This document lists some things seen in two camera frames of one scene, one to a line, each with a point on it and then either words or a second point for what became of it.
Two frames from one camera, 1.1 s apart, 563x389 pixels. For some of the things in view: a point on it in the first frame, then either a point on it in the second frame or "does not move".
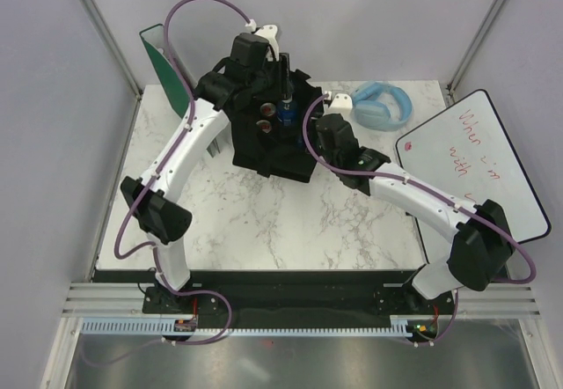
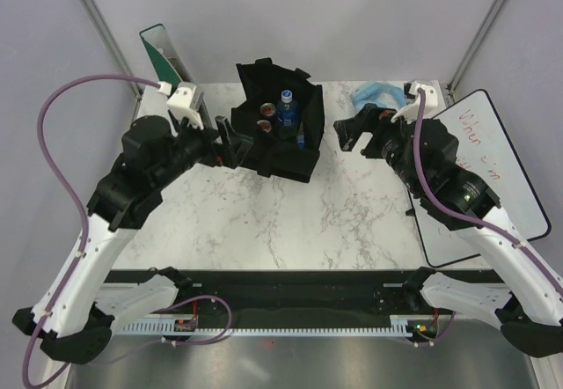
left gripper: [285, 82] -> [231, 152]
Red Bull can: [267, 109] does not move
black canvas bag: [268, 135] does not move
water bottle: [288, 116] does not move
